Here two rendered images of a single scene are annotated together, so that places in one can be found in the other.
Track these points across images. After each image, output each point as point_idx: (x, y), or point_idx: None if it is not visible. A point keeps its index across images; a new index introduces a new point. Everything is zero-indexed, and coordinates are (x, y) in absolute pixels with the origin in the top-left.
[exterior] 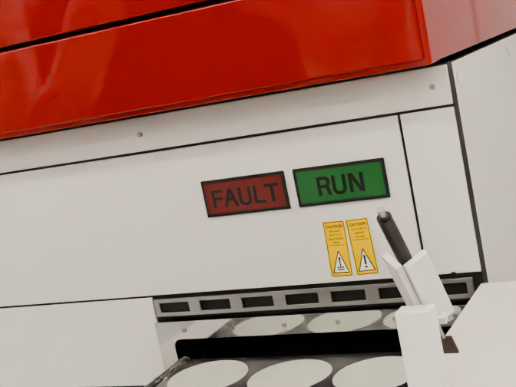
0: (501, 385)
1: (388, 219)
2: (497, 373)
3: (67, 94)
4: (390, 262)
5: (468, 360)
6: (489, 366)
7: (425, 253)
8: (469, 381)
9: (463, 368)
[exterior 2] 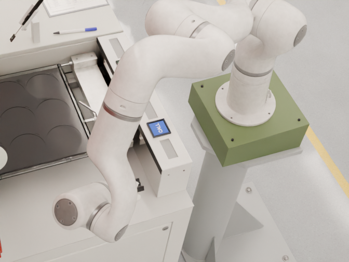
0: (19, 31)
1: None
2: (11, 35)
3: None
4: (38, 10)
5: (3, 43)
6: (7, 38)
7: (33, 3)
8: (18, 38)
9: (10, 42)
